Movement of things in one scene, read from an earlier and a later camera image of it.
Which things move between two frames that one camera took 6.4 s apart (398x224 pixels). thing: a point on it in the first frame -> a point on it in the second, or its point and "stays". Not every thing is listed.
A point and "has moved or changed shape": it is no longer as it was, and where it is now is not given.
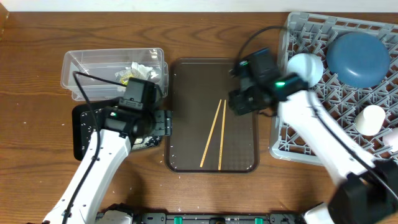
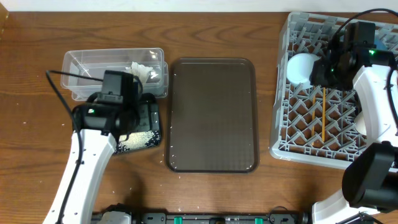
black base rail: x=161 y=218 stays
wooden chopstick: x=211 y=133 has moved or changed shape
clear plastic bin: x=104 y=63 stays
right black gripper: x=242 y=106 -> x=318 y=78
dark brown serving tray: x=197 y=86 stays
